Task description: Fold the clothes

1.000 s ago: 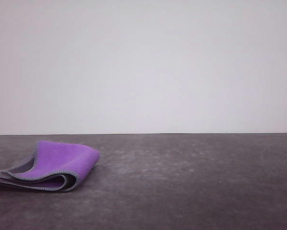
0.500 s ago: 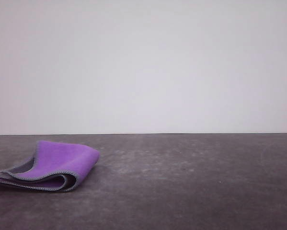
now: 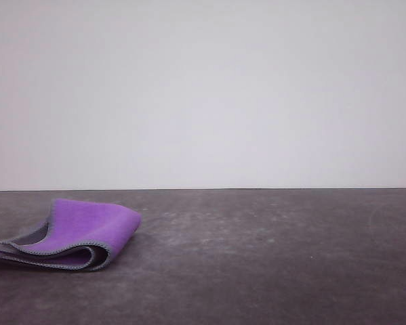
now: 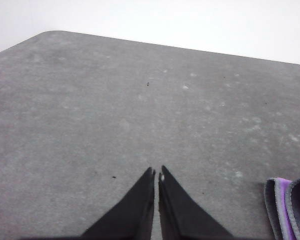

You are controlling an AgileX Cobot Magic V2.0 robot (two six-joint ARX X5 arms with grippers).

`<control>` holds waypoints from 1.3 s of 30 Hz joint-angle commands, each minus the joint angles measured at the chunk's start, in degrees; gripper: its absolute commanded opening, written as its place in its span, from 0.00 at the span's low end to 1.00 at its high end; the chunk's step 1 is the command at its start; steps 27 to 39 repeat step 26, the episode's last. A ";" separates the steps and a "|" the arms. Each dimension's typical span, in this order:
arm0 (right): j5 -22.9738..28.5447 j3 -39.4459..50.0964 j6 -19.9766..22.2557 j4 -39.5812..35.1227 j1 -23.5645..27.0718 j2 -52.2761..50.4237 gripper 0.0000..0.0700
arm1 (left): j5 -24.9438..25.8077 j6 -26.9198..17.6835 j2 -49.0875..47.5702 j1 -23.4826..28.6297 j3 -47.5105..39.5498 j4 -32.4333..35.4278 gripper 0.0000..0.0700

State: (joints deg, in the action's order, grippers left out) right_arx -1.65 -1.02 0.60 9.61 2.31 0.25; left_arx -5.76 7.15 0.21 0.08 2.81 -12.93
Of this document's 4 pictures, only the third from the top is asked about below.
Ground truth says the purple towel with grey hem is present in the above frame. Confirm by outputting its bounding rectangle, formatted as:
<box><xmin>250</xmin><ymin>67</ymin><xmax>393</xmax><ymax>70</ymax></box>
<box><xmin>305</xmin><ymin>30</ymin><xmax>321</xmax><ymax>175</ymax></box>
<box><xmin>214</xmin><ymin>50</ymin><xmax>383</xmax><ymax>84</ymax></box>
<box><xmin>0</xmin><ymin>198</ymin><xmax>142</xmax><ymax>273</ymax></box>

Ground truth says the grey table cloth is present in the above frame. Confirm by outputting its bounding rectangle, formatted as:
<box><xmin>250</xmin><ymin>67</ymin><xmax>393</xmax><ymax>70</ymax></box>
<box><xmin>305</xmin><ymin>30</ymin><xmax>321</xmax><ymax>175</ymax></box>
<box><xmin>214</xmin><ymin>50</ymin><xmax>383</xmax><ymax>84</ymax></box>
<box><xmin>0</xmin><ymin>188</ymin><xmax>406</xmax><ymax>325</ymax></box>

